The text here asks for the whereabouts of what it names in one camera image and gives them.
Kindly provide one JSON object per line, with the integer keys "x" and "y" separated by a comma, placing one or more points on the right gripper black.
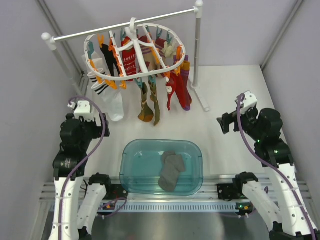
{"x": 226, "y": 119}

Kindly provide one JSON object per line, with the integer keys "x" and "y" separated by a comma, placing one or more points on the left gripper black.
{"x": 98, "y": 129}

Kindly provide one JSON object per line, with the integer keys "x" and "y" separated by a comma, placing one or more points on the grey sock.
{"x": 174, "y": 159}
{"x": 168, "y": 177}

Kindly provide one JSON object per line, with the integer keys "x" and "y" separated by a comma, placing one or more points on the white oval sock hanger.
{"x": 139, "y": 36}

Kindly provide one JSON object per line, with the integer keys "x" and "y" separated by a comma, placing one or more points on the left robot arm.
{"x": 72, "y": 221}

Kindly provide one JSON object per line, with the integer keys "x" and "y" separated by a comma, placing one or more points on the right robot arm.
{"x": 287, "y": 218}

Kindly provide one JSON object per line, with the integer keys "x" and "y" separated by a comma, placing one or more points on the white striped sock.
{"x": 108, "y": 99}

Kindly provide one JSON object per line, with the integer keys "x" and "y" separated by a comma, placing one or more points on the olive striped sock pair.
{"x": 150, "y": 107}

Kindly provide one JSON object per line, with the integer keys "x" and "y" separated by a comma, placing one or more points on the teal plastic basin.
{"x": 141, "y": 167}

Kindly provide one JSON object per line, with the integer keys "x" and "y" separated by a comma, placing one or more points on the black sock pair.
{"x": 110, "y": 59}

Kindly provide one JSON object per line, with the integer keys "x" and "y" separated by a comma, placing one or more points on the red patterned sock pair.
{"x": 129, "y": 61}

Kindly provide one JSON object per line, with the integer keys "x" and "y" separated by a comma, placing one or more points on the red santa sock pair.
{"x": 175, "y": 84}

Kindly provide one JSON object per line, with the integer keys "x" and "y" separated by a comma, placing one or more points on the beige purple striped sock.
{"x": 149, "y": 59}

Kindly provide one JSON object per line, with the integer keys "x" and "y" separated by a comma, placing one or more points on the white metal drying rack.
{"x": 121, "y": 39}

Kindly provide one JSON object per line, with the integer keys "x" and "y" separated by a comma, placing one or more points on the cream fluffy sock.
{"x": 169, "y": 49}

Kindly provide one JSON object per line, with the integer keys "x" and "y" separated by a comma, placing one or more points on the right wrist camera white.
{"x": 247, "y": 100}

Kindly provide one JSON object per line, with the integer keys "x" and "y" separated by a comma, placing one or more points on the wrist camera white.
{"x": 82, "y": 109}
{"x": 247, "y": 100}

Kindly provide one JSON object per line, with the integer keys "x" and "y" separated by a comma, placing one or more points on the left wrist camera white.
{"x": 82, "y": 109}

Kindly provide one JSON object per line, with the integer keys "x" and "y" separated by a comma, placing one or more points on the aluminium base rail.
{"x": 205, "y": 200}

